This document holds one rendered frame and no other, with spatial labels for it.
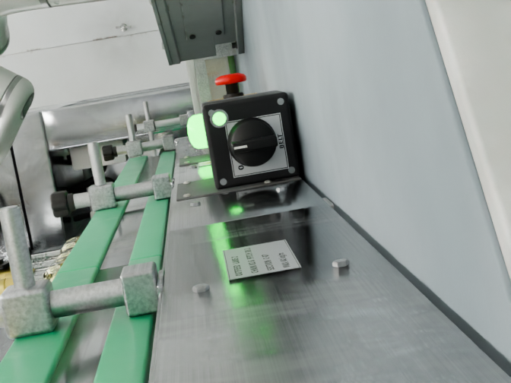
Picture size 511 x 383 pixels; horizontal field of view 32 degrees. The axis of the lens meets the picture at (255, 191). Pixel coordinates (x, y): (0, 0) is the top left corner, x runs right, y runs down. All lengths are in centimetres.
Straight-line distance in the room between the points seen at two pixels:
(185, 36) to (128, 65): 383
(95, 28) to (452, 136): 488
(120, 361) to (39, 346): 7
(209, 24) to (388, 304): 96
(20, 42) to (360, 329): 492
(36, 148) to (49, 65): 279
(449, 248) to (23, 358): 23
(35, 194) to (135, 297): 196
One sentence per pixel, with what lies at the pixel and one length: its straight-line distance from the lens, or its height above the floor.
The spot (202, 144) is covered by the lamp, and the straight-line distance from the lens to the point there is 113.
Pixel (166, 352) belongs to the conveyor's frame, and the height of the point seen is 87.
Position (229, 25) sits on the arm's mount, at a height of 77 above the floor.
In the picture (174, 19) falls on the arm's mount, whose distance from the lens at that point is 131.
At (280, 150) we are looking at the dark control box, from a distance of 83.
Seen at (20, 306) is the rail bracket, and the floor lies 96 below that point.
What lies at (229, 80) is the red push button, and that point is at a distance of 112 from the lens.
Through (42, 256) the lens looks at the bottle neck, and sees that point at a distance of 149.
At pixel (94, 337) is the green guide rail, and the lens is 51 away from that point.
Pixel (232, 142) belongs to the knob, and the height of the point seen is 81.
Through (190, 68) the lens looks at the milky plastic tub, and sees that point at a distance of 160.
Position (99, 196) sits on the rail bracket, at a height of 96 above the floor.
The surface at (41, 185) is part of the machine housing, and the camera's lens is 246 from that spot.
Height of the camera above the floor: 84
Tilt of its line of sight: 3 degrees down
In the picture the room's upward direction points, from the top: 100 degrees counter-clockwise
